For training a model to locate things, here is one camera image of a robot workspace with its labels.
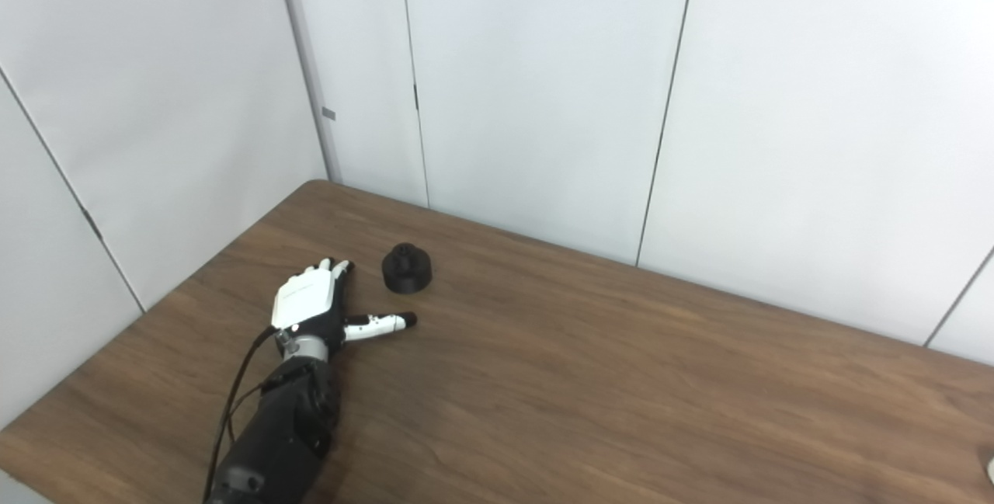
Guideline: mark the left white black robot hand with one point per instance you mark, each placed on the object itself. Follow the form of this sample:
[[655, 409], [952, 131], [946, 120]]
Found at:
[[303, 298]]

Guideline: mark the round black plastic part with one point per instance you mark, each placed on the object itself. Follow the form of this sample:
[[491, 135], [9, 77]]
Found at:
[[408, 271]]

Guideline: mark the grey wall corner post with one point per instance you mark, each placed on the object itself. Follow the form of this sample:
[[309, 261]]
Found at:
[[307, 61]]

